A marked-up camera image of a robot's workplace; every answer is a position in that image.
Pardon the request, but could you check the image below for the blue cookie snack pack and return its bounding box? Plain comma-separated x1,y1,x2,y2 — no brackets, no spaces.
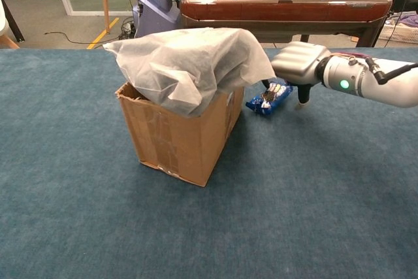
245,82,293,117

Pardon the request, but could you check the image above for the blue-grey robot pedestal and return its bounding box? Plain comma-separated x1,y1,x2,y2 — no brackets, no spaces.
132,0,181,40

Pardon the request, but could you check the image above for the tangle of black cables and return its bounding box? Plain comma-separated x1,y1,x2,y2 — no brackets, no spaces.
107,14,141,50

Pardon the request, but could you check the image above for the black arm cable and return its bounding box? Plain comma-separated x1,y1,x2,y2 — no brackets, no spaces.
364,57,418,84

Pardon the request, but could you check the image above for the white plastic basket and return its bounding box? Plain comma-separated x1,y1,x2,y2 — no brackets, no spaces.
377,19,418,44

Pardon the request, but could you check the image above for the brown mahjong table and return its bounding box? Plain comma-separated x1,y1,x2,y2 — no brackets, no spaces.
179,0,393,48

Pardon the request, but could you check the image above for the open brown cardboard box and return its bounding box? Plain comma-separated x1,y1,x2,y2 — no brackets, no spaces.
116,81,246,188

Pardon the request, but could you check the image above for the purple cloth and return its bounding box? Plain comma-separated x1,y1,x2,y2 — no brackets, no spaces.
396,13,418,28

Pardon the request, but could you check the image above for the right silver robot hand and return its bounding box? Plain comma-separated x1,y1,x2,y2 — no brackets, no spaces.
261,41,332,112

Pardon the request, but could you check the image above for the blue felt table mat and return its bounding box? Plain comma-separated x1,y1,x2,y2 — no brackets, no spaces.
0,48,418,279

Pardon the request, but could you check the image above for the black slanted bar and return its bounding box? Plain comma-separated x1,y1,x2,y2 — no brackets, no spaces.
0,0,25,43

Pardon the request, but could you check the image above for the white chair with wooden legs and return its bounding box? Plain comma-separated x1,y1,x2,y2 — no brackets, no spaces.
0,14,20,50

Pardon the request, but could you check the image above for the grey translucent plastic bag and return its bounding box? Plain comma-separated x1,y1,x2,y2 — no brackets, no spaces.
103,27,277,118

